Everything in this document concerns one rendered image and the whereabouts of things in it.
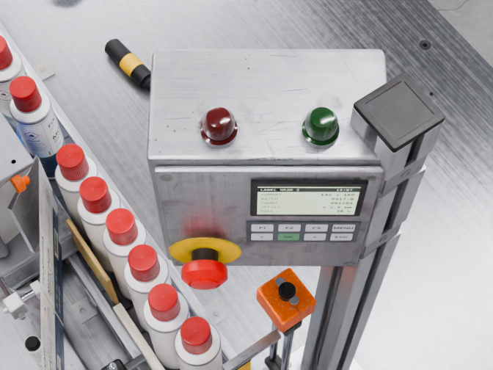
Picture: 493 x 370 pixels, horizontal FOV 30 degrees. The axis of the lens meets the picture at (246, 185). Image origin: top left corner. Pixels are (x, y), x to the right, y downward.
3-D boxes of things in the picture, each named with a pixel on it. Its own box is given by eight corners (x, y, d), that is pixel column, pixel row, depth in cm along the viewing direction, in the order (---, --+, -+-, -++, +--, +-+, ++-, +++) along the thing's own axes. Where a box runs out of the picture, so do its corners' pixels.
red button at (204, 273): (180, 242, 74) (179, 277, 73) (227, 242, 74) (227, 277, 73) (183, 260, 78) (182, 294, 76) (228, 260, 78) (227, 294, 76)
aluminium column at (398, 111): (299, 367, 122) (352, 103, 62) (326, 349, 123) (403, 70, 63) (320, 395, 120) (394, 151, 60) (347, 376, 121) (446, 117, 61)
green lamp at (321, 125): (301, 116, 64) (302, 98, 62) (337, 116, 64) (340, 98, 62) (301, 149, 63) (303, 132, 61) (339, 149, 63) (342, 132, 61)
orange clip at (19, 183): (6, 176, 107) (2, 167, 105) (21, 167, 108) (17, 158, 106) (19, 195, 106) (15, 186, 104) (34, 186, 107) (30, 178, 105)
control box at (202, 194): (170, 166, 84) (151, 45, 67) (356, 167, 84) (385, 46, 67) (166, 271, 79) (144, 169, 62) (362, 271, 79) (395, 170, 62)
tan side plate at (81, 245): (76, 248, 122) (64, 220, 114) (81, 245, 123) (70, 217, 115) (115, 307, 119) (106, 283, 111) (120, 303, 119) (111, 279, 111)
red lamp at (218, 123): (200, 116, 64) (199, 98, 62) (238, 116, 64) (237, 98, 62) (199, 148, 63) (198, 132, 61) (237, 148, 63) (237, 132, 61)
